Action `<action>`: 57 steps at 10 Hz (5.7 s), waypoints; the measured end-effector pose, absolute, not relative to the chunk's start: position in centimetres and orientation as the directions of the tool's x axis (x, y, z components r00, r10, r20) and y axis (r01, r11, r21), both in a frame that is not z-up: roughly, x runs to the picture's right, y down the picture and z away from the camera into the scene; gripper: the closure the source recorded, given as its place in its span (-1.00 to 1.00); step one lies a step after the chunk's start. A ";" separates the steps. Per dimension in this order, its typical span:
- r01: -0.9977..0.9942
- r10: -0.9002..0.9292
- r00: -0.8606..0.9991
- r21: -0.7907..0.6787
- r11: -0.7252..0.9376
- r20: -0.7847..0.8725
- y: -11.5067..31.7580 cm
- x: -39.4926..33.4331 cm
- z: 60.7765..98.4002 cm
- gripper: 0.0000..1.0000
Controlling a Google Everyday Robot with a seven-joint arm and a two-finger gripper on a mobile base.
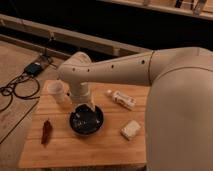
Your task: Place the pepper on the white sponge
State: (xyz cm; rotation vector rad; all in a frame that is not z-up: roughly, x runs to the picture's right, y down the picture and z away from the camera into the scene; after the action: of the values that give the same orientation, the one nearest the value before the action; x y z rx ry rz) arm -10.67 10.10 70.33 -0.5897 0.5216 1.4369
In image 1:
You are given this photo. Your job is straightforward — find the clear plastic bottle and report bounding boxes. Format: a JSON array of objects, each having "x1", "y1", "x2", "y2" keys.
[{"x1": 106, "y1": 89, "x2": 136, "y2": 110}]

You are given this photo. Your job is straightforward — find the black round bowl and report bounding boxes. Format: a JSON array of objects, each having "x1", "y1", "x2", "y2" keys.
[{"x1": 69, "y1": 104, "x2": 104, "y2": 136}]

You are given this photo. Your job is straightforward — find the translucent plastic cup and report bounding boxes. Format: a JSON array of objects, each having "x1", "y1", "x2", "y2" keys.
[{"x1": 47, "y1": 80, "x2": 65, "y2": 103}]

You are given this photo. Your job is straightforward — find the black power adapter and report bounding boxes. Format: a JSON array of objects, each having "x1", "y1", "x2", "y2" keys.
[{"x1": 24, "y1": 62, "x2": 43, "y2": 76}]

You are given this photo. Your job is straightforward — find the white sponge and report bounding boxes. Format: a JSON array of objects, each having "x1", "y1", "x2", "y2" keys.
[{"x1": 120, "y1": 120, "x2": 141, "y2": 140}]

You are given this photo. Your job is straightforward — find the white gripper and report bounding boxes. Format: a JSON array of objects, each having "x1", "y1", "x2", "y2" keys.
[{"x1": 69, "y1": 83, "x2": 95, "y2": 110}]

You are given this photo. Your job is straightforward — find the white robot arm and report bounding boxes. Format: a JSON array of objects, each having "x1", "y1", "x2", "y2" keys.
[{"x1": 58, "y1": 47, "x2": 213, "y2": 171}]

